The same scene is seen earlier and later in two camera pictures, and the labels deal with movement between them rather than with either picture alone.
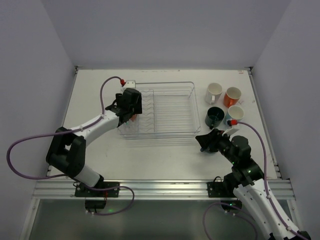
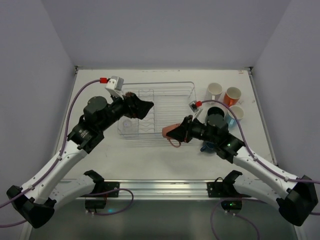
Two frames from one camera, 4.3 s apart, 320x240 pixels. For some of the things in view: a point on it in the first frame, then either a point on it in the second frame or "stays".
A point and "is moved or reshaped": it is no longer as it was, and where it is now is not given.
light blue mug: (234, 112) stays
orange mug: (231, 96) stays
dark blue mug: (207, 149) stays
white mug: (213, 93) stays
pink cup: (134, 117) is moved or reshaped
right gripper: (210, 139) to (188, 130)
